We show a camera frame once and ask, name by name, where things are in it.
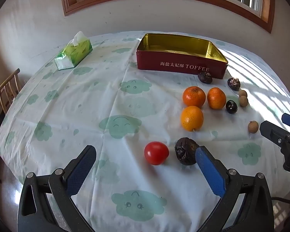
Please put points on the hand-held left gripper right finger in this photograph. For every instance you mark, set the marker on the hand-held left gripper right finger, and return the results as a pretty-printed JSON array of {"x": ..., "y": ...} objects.
[{"x": 210, "y": 171}]

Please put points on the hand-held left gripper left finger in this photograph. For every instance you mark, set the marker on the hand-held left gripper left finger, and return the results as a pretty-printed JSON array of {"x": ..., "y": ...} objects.
[{"x": 81, "y": 171}]

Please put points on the brown longan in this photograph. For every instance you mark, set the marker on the brown longan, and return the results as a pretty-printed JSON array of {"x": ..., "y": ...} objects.
[{"x": 253, "y": 127}]

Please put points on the wrinkled dark passion fruit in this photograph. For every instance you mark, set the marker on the wrinkled dark passion fruit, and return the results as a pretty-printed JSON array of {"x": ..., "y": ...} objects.
[
  {"x": 185, "y": 151},
  {"x": 205, "y": 77}
]

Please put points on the brown kiwi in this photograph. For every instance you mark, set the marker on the brown kiwi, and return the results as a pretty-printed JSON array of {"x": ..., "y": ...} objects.
[
  {"x": 243, "y": 92},
  {"x": 244, "y": 101}
]

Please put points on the glossy black water chestnut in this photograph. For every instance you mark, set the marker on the glossy black water chestnut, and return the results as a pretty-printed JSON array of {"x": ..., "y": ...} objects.
[{"x": 231, "y": 107}]

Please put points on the orange mandarin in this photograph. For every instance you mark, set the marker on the orange mandarin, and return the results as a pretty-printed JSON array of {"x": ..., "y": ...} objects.
[
  {"x": 193, "y": 97},
  {"x": 216, "y": 98},
  {"x": 192, "y": 118}
]

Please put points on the red tomato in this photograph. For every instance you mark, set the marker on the red tomato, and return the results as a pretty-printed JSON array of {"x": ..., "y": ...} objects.
[{"x": 156, "y": 153}]

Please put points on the red gold metal tin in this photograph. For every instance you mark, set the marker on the red gold metal tin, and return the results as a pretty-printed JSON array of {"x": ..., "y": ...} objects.
[{"x": 178, "y": 65}]

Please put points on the white cloud print tablecloth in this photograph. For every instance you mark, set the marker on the white cloud print tablecloth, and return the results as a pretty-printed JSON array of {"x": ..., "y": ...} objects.
[{"x": 99, "y": 96}]

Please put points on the wooden chair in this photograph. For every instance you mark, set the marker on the wooden chair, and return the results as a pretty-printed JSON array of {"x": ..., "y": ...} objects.
[{"x": 7, "y": 84}]

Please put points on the green tissue box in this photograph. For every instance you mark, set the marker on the green tissue box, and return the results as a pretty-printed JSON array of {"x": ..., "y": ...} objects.
[{"x": 75, "y": 53}]

